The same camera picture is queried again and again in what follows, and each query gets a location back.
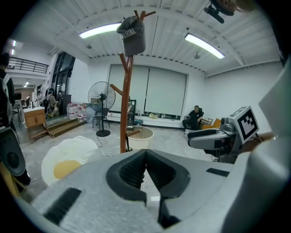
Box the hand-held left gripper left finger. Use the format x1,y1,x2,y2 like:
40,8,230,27
31,149,160,233

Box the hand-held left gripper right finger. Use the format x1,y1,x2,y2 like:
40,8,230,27
145,149,235,229

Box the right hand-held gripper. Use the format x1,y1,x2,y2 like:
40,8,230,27
187,106,260,163

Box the black umbrella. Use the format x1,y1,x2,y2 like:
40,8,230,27
125,134,133,152

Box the brown wooden coat stand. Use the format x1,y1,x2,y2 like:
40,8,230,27
110,9,156,153

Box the person's right forearm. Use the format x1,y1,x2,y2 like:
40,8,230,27
241,132,278,155

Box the wooden speaker stand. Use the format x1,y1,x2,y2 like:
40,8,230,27
0,162,21,198

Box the orange armchair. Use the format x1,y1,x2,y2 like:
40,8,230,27
201,118,221,131

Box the fried egg shaped rug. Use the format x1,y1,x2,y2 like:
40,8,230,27
41,135,99,187

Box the white roller blind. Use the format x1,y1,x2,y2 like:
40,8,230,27
108,64,151,114
144,67,187,117

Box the round white tub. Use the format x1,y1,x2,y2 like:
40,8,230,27
126,125,155,150

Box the wooden steps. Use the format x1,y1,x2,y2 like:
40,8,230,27
45,117,87,138

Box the glass display cabinet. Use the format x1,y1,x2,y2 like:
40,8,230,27
127,99,137,120

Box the black chair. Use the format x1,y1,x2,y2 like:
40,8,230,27
91,107,111,128

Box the group of water jugs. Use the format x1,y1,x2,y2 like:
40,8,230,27
66,102,87,122

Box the black speaker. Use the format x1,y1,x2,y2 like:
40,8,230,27
0,127,27,177

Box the long ceiling light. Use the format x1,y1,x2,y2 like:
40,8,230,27
184,32,226,60
78,22,122,39

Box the dark cabinet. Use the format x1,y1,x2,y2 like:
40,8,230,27
60,94,72,116

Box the wooden cabinet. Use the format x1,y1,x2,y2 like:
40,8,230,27
23,106,48,140

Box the black standing fan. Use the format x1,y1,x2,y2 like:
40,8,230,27
87,81,116,137

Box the gray cap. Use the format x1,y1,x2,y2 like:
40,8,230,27
115,15,146,57

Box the black railing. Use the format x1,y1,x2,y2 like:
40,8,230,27
6,56,50,75

